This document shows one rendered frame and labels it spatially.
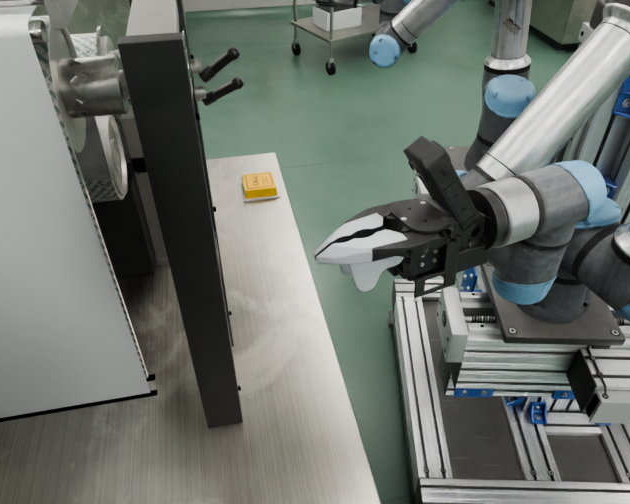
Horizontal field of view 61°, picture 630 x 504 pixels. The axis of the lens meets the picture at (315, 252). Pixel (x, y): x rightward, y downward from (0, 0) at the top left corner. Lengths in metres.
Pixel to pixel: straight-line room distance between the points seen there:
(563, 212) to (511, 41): 0.89
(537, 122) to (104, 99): 0.55
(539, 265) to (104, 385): 0.62
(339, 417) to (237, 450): 0.15
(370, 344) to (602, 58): 1.48
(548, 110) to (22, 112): 0.63
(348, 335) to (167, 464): 1.38
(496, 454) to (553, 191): 1.09
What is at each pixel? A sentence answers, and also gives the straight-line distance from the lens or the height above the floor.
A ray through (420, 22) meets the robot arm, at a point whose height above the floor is 1.19.
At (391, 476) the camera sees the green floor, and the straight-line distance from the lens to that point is 1.79.
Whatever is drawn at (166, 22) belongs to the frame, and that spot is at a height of 1.44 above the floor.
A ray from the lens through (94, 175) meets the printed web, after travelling 0.81.
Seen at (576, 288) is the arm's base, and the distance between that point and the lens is 1.10.
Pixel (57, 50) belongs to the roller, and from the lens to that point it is 0.68.
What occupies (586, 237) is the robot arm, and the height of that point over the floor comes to 1.02.
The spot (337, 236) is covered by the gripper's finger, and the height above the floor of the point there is 1.24.
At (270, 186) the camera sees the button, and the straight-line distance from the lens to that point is 1.20.
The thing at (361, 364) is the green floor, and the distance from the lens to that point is 2.01.
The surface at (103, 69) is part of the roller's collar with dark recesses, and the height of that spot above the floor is 1.36.
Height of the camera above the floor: 1.58
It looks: 40 degrees down
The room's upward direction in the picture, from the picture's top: straight up
